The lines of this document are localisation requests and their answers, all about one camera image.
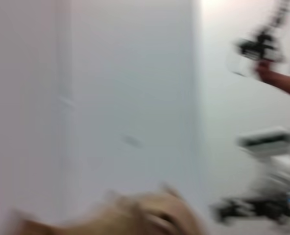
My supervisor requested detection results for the khaki canvas food bag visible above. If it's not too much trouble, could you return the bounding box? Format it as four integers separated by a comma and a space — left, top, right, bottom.
10, 182, 207, 235

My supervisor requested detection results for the black jointed device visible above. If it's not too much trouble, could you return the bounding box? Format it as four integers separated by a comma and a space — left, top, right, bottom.
225, 0, 290, 77

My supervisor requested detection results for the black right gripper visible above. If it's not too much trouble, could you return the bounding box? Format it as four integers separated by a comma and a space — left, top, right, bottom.
211, 194, 290, 223

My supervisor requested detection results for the person's bare hand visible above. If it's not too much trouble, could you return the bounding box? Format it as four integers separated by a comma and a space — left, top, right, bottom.
255, 60, 272, 83

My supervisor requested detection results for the person's bare forearm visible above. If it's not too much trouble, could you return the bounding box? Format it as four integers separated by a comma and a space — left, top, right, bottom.
266, 70, 290, 100

